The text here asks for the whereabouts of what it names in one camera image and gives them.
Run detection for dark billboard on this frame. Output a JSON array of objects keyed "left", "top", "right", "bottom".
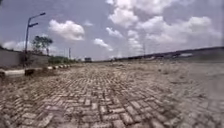
[{"left": 83, "top": 57, "right": 93, "bottom": 63}]

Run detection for grey brick paved road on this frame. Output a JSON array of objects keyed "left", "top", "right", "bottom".
[{"left": 0, "top": 61, "right": 224, "bottom": 128}]

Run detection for green bushes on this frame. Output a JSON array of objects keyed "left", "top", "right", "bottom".
[{"left": 47, "top": 55, "right": 81, "bottom": 65}]

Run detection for tree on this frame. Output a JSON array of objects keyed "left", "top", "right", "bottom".
[{"left": 31, "top": 35, "right": 54, "bottom": 56}]

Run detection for tall street lamp pole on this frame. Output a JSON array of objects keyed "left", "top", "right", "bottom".
[{"left": 22, "top": 12, "right": 47, "bottom": 68}]

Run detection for raised road embankment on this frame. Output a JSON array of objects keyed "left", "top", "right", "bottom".
[{"left": 109, "top": 46, "right": 224, "bottom": 63}]

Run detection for black and white kerb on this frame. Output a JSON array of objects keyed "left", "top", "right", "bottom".
[{"left": 0, "top": 64, "right": 73, "bottom": 80}]

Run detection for grey wall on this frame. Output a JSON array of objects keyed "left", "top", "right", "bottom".
[{"left": 0, "top": 48, "right": 51, "bottom": 70}]

